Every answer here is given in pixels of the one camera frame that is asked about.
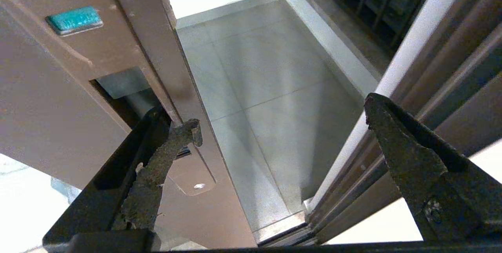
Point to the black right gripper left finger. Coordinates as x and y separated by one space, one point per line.
129 190

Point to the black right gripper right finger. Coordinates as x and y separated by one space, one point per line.
431 182

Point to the brown framed sliding glass door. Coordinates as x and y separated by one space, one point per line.
39 108

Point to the dark brown door jamb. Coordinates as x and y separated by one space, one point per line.
451 72

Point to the short stone window sill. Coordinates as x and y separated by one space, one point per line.
345 37

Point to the teal lock indicator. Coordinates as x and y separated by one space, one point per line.
74 19

